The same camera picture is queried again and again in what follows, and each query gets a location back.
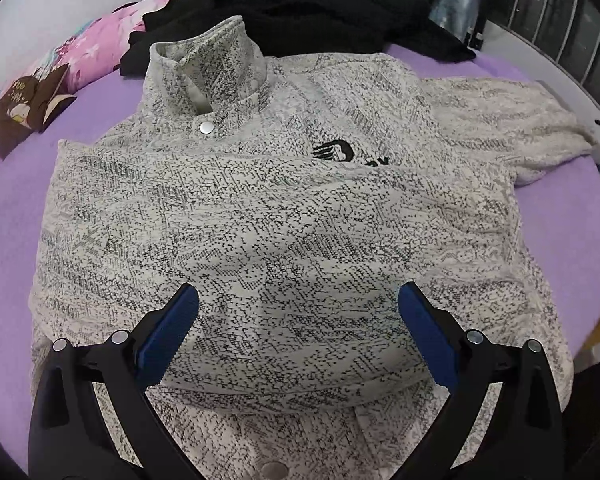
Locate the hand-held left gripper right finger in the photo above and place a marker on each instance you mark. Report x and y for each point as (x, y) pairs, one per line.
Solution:
(428, 336)

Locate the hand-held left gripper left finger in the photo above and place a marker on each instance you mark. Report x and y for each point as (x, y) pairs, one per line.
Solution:
(167, 336)

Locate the white speckled knit jacket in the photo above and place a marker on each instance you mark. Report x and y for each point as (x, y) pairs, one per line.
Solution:
(280, 210)

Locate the pile of black clothes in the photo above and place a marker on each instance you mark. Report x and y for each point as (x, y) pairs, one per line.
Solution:
(305, 10)

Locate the purple bed sheet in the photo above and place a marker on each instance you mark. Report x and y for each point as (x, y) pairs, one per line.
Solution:
(555, 240)

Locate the brown printed cloth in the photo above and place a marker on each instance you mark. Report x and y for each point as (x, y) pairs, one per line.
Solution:
(27, 105)

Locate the pink floral pillow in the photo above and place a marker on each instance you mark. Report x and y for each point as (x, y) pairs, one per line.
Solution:
(87, 45)

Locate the shiny blue curtain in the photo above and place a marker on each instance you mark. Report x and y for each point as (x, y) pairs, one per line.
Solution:
(455, 5)

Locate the metal bar rack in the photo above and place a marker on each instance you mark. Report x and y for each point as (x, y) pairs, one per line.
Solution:
(565, 20)

